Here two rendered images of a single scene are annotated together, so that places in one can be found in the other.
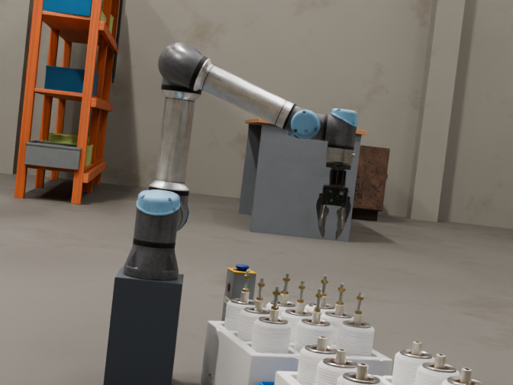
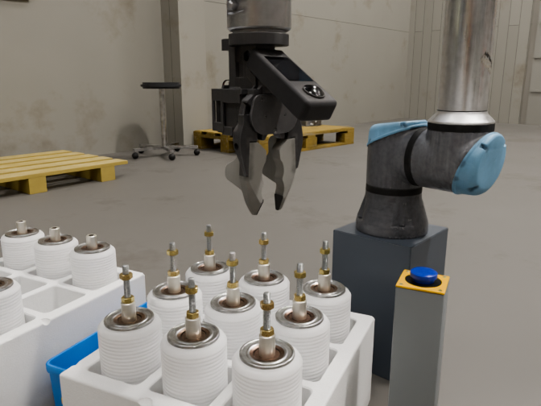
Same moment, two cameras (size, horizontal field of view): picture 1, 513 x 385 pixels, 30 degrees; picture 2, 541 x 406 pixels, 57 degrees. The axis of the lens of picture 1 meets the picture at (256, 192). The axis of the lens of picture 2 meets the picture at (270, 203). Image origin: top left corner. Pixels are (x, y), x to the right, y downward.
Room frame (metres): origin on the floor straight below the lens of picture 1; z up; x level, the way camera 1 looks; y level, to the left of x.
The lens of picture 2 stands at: (3.15, -0.65, 0.61)
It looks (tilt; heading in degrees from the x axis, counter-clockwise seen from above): 14 degrees down; 135
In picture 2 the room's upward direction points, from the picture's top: straight up
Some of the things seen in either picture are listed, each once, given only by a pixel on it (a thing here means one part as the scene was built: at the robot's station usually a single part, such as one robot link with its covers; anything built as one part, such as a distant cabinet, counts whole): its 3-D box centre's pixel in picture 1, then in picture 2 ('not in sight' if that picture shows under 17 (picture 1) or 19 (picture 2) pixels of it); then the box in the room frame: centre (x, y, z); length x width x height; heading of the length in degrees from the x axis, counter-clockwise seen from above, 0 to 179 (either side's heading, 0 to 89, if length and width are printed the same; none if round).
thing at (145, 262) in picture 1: (152, 257); (392, 205); (2.61, 0.26, 0.35); 0.15 x 0.15 x 0.10
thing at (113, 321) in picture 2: (356, 325); (129, 319); (2.50, -0.30, 0.25); 0.08 x 0.08 x 0.01
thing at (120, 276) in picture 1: (144, 328); (387, 292); (2.61, 0.26, 0.15); 0.18 x 0.18 x 0.30; 3
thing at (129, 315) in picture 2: (357, 319); (128, 311); (2.50, -0.30, 0.26); 0.02 x 0.02 x 0.03
